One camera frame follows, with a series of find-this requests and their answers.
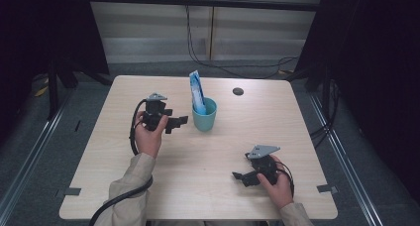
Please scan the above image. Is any thick black gripper cable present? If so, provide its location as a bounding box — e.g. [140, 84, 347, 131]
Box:
[88, 98, 155, 226]

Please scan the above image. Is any black horizontal bar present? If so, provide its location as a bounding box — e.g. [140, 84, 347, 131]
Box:
[87, 0, 322, 12]

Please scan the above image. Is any teal cup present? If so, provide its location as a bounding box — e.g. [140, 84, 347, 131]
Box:
[191, 97, 218, 133]

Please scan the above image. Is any bundle of black floor cables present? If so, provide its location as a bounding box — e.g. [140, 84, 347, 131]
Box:
[309, 80, 341, 150]

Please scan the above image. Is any metal floor rail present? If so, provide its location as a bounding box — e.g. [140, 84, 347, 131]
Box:
[0, 88, 75, 217]
[308, 93, 384, 226]

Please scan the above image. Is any yellow tape piece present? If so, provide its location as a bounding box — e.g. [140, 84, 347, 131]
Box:
[34, 78, 50, 98]

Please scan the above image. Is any person's left hand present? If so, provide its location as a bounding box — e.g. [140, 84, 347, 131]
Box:
[134, 110, 169, 160]

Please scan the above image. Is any grey tape strip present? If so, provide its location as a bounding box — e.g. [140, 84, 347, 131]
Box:
[316, 183, 339, 194]
[53, 186, 82, 198]

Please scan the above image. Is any black curtain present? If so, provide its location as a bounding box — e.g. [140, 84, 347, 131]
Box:
[0, 0, 111, 135]
[293, 0, 420, 204]

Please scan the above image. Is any blue and white packet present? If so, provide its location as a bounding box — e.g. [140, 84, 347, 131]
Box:
[188, 69, 208, 116]

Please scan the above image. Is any black metal stand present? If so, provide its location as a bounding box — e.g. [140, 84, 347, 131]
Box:
[46, 58, 113, 121]

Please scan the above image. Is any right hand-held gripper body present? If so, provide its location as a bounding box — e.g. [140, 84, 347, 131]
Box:
[246, 144, 282, 186]

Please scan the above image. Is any black wall cable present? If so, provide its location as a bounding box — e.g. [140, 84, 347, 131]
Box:
[184, 0, 300, 79]

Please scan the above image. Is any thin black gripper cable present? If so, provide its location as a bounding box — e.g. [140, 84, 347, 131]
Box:
[270, 156, 296, 199]

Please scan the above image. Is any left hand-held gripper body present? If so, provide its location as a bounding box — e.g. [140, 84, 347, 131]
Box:
[142, 92, 168, 132]

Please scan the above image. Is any person's right hand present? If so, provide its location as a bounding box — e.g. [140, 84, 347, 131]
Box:
[257, 155, 295, 211]

